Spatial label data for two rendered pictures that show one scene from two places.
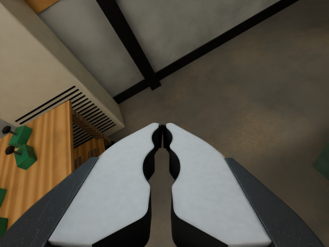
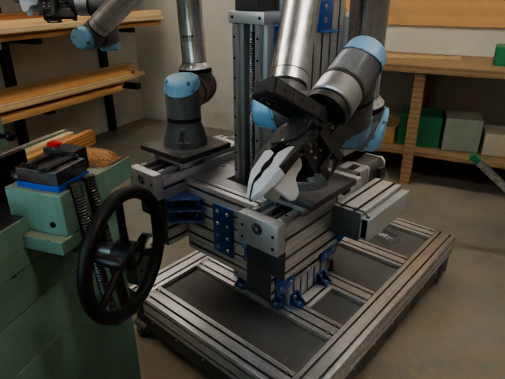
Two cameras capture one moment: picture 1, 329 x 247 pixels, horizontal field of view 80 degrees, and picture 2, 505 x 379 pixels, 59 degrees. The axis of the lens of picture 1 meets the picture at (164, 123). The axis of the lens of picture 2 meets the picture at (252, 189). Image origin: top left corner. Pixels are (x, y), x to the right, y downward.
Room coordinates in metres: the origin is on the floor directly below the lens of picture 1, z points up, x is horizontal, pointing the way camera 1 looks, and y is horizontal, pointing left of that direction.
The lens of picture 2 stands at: (0.58, 0.18, 1.31)
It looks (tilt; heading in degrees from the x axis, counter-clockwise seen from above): 25 degrees down; 199
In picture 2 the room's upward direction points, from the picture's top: straight up
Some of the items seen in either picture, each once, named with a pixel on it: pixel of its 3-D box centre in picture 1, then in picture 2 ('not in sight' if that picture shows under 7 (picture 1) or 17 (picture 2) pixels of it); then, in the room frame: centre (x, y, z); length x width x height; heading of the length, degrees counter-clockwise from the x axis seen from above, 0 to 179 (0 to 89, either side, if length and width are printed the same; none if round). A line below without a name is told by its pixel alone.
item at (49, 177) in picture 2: not in sight; (57, 164); (-0.08, -0.47, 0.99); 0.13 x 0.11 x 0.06; 1
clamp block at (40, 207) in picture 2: not in sight; (60, 197); (-0.07, -0.47, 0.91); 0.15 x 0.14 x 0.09; 1
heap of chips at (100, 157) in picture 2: not in sight; (93, 153); (-0.32, -0.58, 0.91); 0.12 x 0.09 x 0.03; 91
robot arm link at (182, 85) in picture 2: not in sight; (183, 95); (-0.74, -0.53, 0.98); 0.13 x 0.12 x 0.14; 6
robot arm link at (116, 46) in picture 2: not in sight; (106, 34); (-0.81, -0.86, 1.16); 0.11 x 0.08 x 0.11; 6
